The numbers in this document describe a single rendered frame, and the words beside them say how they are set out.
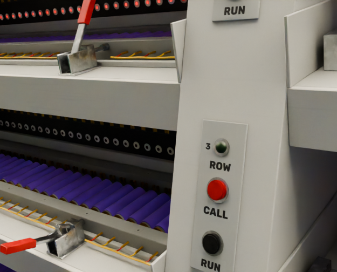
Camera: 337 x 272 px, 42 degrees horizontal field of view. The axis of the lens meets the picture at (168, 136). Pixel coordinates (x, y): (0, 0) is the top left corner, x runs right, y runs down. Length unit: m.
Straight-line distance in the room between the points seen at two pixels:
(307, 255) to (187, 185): 0.12
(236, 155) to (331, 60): 0.10
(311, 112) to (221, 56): 0.08
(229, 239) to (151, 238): 0.13
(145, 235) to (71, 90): 0.17
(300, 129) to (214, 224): 0.10
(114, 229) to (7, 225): 0.17
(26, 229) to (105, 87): 0.24
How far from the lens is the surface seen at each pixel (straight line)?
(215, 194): 0.34
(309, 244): 0.41
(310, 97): 0.32
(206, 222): 0.36
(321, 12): 0.37
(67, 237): 0.51
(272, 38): 0.33
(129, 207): 0.53
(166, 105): 0.39
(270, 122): 0.33
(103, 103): 0.44
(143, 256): 0.47
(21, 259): 0.57
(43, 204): 0.58
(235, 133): 0.34
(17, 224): 0.61
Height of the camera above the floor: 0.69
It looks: 4 degrees down
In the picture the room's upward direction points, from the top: 5 degrees clockwise
